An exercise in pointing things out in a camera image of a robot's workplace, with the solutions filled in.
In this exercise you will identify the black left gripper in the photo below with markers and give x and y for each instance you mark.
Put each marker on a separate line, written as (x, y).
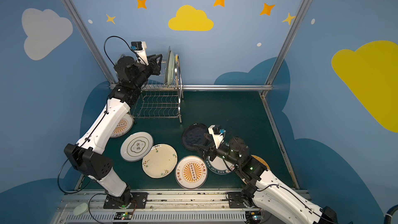
(152, 65)

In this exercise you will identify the white plate with black motif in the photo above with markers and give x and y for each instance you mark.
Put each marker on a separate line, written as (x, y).
(136, 146)

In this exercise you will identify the orange sunburst plate front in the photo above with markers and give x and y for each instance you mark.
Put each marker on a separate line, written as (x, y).
(191, 172)

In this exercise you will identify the orange sunburst plate by rack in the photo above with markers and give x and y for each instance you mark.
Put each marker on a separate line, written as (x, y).
(123, 127)

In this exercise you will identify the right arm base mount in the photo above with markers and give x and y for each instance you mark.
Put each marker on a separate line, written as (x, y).
(240, 200)

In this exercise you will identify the small pale green plate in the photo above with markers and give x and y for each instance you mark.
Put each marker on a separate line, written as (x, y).
(176, 68)

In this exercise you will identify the right green circuit board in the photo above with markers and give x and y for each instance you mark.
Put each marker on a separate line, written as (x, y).
(253, 217)

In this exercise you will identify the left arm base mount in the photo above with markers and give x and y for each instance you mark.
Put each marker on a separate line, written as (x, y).
(129, 200)

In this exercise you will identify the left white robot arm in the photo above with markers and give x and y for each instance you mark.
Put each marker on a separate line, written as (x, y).
(86, 156)

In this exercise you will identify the cream floral plate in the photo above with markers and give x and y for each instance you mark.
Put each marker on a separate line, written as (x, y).
(160, 161)

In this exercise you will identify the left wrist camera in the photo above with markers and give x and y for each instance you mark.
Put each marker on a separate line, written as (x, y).
(139, 48)

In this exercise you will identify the yellow woven plate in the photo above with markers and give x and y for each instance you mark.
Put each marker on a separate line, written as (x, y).
(262, 160)

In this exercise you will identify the right aluminium upright post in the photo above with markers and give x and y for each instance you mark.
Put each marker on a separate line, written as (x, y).
(294, 27)

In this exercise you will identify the left green circuit board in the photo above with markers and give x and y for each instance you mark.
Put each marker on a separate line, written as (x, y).
(123, 216)

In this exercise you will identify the green rim Hao Wei plate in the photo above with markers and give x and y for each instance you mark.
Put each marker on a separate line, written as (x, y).
(219, 166)

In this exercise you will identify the dark blue speckled plate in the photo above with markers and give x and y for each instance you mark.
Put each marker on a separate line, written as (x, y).
(194, 134)

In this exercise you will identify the aluminium back frame rail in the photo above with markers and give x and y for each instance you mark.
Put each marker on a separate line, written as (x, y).
(209, 88)

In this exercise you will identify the green circuit board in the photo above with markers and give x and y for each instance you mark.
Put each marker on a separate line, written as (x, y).
(253, 217)
(123, 216)

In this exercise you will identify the aluminium upright post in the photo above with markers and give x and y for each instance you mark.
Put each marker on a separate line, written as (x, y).
(82, 28)
(294, 27)

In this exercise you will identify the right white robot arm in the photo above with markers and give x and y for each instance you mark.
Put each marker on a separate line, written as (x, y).
(263, 189)

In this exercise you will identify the left aluminium upright post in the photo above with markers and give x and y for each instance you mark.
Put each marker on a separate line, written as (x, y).
(82, 28)

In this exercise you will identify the large pale green plate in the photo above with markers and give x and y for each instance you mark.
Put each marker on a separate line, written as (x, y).
(169, 69)

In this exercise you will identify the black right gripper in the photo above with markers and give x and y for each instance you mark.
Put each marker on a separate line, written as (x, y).
(211, 152)

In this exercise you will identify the steel two-tier dish rack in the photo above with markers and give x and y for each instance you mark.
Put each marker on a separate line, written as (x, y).
(160, 104)

